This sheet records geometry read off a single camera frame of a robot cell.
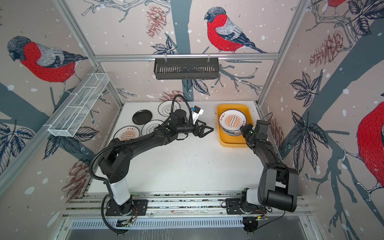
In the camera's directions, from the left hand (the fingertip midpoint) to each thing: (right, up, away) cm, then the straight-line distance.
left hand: (209, 127), depth 78 cm
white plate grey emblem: (-42, -2, +29) cm, 51 cm away
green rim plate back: (+17, -5, +20) cm, 27 cm away
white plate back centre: (-32, +12, +40) cm, 53 cm away
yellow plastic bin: (+20, -10, +16) cm, 28 cm away
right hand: (+20, 0, +11) cm, 23 cm away
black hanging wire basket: (-15, +41, +29) cm, 52 cm away
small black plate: (-50, +5, +35) cm, 61 cm away
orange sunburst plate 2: (-56, -6, +26) cm, 62 cm away
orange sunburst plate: (+17, +4, +18) cm, 24 cm away
